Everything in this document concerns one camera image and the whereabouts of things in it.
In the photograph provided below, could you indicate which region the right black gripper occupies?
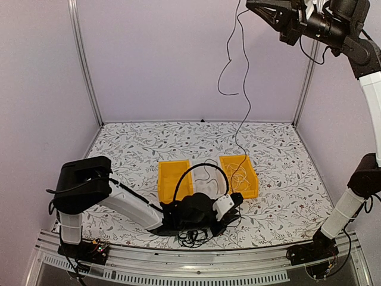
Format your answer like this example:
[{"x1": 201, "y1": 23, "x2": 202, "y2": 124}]
[{"x1": 247, "y1": 0, "x2": 351, "y2": 49}]

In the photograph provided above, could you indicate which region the white cable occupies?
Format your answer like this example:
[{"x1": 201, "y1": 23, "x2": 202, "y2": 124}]
[{"x1": 226, "y1": 162, "x2": 252, "y2": 194}]

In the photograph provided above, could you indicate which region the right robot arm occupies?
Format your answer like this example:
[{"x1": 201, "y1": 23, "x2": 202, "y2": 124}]
[{"x1": 245, "y1": 1, "x2": 380, "y2": 260}]

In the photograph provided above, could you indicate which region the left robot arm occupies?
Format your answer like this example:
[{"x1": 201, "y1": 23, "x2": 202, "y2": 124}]
[{"x1": 46, "y1": 156, "x2": 243, "y2": 259}]

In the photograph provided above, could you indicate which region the clear plastic bin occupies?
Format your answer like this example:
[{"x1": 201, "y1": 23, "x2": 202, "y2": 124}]
[{"x1": 191, "y1": 166, "x2": 226, "y2": 199}]

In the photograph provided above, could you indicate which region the right yellow bin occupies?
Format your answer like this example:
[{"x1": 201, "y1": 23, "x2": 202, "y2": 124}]
[{"x1": 220, "y1": 155, "x2": 259, "y2": 199}]

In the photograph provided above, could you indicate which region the yellow bin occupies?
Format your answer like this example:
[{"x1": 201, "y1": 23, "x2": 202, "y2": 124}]
[
  {"x1": 220, "y1": 155, "x2": 259, "y2": 199},
  {"x1": 158, "y1": 160, "x2": 193, "y2": 204}
]

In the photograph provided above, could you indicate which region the floral table mat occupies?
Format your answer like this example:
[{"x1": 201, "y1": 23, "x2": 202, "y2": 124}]
[{"x1": 89, "y1": 122, "x2": 333, "y2": 250}]

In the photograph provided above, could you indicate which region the left yellow bin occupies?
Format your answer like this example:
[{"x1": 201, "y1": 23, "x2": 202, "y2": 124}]
[{"x1": 158, "y1": 160, "x2": 193, "y2": 204}]

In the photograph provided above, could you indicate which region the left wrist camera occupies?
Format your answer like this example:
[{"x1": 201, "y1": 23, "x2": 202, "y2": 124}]
[{"x1": 212, "y1": 192, "x2": 243, "y2": 222}]

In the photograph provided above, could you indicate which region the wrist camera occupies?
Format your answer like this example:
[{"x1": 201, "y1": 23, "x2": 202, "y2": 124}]
[
  {"x1": 212, "y1": 192, "x2": 243, "y2": 222},
  {"x1": 301, "y1": 0, "x2": 317, "y2": 20}
]

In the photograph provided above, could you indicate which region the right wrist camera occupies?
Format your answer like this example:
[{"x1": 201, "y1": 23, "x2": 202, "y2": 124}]
[{"x1": 301, "y1": 0, "x2": 317, "y2": 20}]

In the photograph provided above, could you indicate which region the right aluminium frame post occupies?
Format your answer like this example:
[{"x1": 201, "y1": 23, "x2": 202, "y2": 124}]
[{"x1": 292, "y1": 36, "x2": 323, "y2": 129}]

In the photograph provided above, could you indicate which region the aluminium frame post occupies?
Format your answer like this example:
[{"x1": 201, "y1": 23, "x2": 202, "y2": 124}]
[
  {"x1": 67, "y1": 0, "x2": 104, "y2": 127},
  {"x1": 292, "y1": 36, "x2": 323, "y2": 129}
]

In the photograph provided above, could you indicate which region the front aluminium rail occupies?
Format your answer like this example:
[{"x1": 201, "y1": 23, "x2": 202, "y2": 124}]
[{"x1": 23, "y1": 231, "x2": 373, "y2": 285}]

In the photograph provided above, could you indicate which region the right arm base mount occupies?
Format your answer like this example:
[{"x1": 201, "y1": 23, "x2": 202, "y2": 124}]
[{"x1": 286, "y1": 228, "x2": 339, "y2": 279}]

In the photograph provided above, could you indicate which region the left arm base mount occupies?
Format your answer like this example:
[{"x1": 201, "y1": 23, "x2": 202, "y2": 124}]
[{"x1": 58, "y1": 238, "x2": 110, "y2": 265}]

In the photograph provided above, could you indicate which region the left aluminium frame post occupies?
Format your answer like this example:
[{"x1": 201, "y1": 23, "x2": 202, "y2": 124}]
[{"x1": 67, "y1": 0, "x2": 104, "y2": 127}]

